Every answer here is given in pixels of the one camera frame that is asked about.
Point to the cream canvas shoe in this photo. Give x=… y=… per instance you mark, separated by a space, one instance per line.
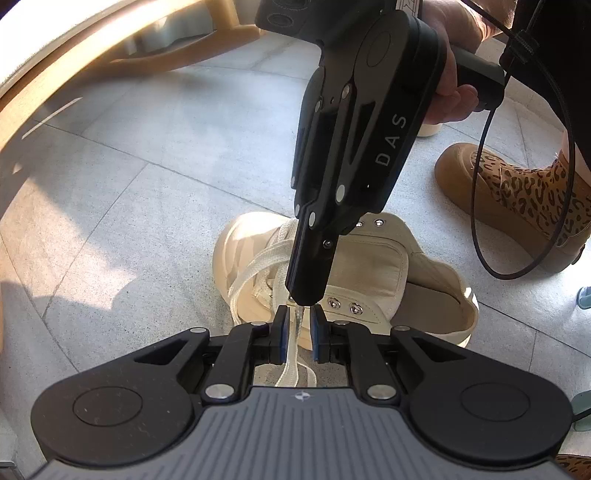
x=369 y=272

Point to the person's right hand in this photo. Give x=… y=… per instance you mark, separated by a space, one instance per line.
x=452 y=23

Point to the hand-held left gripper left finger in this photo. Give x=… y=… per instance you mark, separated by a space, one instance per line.
x=282 y=339

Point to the white shoelace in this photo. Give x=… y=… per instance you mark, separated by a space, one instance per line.
x=258 y=265

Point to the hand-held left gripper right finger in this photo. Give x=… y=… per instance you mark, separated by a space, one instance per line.
x=315 y=339

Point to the wooden rocking chair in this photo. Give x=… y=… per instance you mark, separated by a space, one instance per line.
x=194 y=46

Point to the person's black garment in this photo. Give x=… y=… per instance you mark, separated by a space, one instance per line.
x=554 y=55

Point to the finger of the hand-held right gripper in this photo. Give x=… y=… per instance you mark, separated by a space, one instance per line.
x=301 y=152
x=318 y=258

